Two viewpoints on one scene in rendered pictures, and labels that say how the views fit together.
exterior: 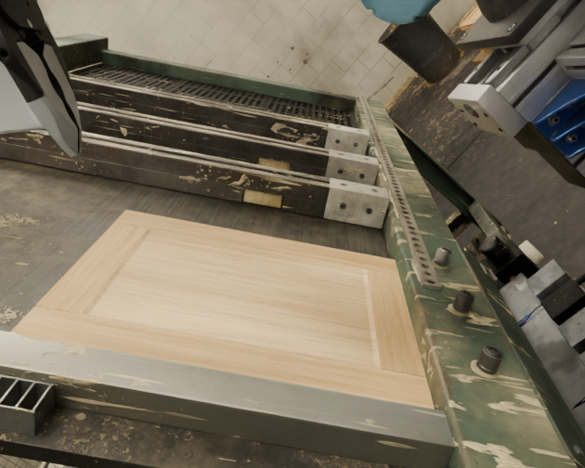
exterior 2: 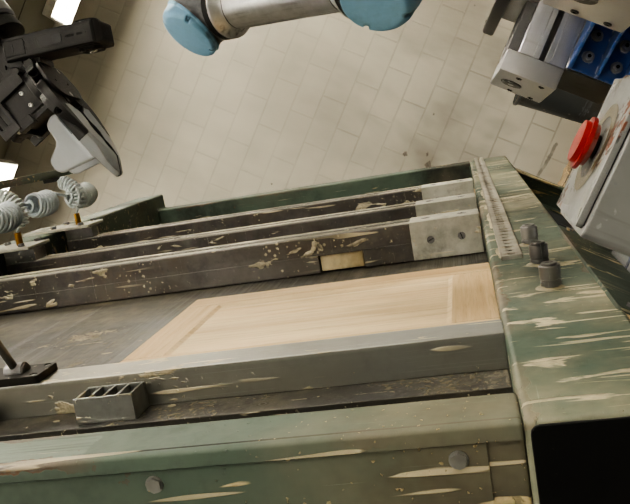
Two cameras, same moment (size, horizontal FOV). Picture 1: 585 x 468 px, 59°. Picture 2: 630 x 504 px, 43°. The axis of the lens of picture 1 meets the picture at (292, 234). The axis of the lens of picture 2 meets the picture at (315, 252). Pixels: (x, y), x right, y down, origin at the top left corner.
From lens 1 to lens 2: 48 cm
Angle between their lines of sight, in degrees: 19
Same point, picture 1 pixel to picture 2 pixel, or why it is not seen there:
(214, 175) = (283, 252)
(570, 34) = not seen: outside the picture
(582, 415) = not seen: outside the picture
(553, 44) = not seen: outside the picture
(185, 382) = (252, 354)
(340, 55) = (472, 140)
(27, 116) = (81, 152)
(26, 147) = (94, 286)
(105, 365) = (183, 361)
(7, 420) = (112, 409)
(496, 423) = (547, 309)
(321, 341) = (393, 323)
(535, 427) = (589, 303)
